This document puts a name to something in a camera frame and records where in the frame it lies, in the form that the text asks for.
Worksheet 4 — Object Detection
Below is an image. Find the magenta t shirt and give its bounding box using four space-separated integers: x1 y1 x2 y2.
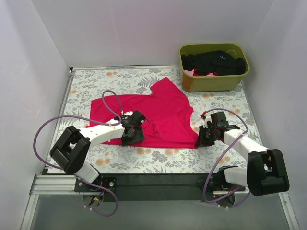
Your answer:
89 77 198 149

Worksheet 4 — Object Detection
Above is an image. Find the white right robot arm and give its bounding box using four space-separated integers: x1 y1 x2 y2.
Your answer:
195 112 290 196

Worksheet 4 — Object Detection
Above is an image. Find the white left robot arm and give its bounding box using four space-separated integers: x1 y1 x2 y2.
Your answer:
50 110 146 192

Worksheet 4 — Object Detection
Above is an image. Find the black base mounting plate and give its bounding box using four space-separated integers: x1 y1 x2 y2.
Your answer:
74 173 240 202

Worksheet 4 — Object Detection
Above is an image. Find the pink garment in basket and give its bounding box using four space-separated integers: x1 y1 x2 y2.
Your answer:
184 68 217 77

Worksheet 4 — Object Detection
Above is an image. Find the green plastic laundry basket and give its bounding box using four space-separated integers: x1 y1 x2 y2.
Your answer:
179 43 249 92

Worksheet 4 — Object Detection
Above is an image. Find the floral patterned table mat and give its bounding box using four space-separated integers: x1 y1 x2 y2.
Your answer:
54 66 261 173

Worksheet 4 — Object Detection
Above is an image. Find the black t shirt in basket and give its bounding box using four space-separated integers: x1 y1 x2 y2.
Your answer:
181 50 247 76

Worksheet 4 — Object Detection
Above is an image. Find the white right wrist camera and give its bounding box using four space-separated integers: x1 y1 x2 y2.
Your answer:
201 111 212 127

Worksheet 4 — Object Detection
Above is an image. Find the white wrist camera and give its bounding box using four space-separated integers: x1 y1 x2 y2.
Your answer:
201 111 212 127
121 111 133 117

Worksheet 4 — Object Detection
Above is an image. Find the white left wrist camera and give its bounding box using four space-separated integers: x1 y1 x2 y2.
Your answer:
121 111 133 117

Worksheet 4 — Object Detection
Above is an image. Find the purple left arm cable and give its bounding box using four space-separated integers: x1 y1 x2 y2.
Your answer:
33 90 125 217

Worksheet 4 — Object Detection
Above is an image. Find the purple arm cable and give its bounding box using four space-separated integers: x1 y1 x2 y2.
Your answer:
33 90 125 217
200 108 251 211

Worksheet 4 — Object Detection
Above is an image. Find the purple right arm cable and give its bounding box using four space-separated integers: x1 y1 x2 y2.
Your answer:
200 108 251 211

